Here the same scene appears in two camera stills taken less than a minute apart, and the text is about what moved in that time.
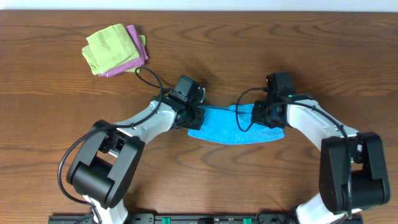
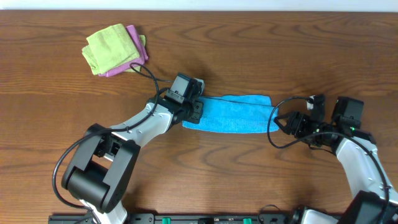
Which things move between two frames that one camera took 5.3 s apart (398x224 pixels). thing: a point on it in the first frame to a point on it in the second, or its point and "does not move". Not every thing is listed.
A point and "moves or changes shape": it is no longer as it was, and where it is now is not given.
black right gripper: (257, 117) to (294, 124)
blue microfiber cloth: (220, 125) moves or changes shape
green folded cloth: (110, 47) does not move
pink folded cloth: (135, 63) does not move
